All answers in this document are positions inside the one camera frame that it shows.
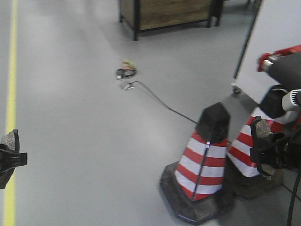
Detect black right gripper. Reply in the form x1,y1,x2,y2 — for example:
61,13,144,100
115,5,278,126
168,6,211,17
250,127,301,172

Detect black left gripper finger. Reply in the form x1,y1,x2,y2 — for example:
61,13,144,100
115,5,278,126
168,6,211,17
0,144,27,174

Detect grey brake pad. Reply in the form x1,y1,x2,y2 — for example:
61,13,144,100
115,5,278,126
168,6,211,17
250,116,276,180
0,129,21,190

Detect rear red white traffic cone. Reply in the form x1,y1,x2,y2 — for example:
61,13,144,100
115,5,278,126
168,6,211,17
225,107,285,200

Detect red white traffic cone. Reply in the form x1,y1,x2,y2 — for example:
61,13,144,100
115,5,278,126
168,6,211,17
225,107,285,200
160,102,233,226

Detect black pole stand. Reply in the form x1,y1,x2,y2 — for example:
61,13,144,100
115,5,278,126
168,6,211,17
230,0,262,95

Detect red black machine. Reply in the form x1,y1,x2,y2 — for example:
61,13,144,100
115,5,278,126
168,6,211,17
257,45,301,119

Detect front red white traffic cone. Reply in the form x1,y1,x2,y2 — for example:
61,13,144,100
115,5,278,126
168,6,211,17
160,102,233,226

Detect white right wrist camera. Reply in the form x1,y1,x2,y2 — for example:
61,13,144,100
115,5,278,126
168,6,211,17
282,89,301,128

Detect black floor cable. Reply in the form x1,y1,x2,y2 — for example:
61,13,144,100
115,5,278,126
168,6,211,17
128,81,199,124

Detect coiled cable bundle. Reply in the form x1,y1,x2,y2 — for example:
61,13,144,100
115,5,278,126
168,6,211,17
115,58,138,80

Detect wooden cabinet black frame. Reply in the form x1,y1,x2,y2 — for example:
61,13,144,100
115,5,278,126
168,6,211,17
118,0,224,41

